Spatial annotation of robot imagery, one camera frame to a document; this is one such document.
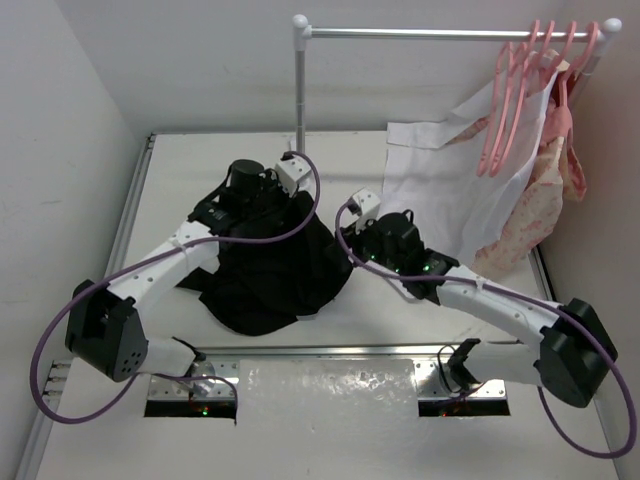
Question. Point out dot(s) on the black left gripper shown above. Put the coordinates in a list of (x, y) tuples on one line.
[(282, 195)]

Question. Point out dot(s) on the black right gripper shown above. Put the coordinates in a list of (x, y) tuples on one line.
[(355, 236)]

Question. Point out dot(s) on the black shirt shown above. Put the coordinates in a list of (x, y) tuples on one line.
[(259, 289)]

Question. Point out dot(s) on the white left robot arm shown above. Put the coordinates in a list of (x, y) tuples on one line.
[(105, 326)]

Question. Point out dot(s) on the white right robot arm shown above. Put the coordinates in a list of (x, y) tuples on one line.
[(563, 348)]

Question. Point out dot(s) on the white shirt on hanger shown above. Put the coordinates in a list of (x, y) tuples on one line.
[(431, 172)]

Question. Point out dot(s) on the white metal clothes rack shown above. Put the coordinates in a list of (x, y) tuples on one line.
[(304, 32)]

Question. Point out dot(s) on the white foil cover sheet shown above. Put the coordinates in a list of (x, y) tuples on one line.
[(335, 391)]

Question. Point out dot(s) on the pink floral garment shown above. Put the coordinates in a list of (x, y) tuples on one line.
[(557, 176)]

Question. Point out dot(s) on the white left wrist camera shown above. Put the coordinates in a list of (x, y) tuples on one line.
[(293, 174)]

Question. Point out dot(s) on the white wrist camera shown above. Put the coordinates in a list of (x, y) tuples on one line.
[(364, 205), (293, 174)]

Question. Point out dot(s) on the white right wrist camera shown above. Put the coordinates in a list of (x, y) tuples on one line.
[(364, 205)]

